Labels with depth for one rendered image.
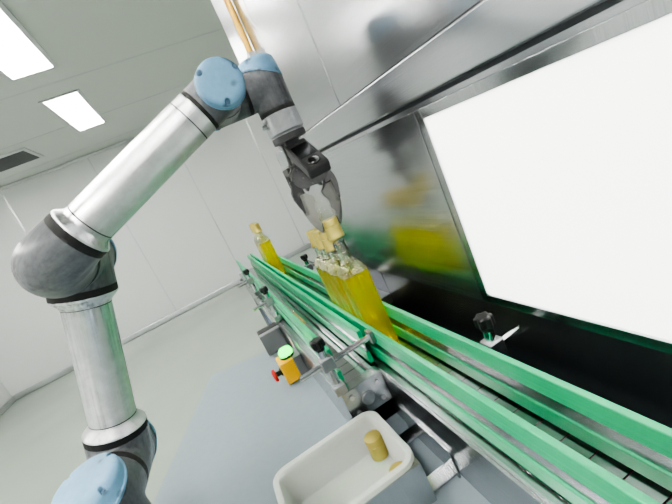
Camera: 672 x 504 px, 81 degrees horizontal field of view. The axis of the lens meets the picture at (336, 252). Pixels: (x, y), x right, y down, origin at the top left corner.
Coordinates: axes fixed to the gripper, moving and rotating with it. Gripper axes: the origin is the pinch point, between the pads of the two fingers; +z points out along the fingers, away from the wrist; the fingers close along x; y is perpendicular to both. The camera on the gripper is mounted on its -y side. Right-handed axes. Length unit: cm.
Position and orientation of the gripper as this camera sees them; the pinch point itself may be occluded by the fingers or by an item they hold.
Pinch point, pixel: (330, 222)
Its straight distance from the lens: 83.0
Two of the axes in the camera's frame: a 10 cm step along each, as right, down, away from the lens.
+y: -2.8, -1.2, 9.5
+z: 4.0, 8.9, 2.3
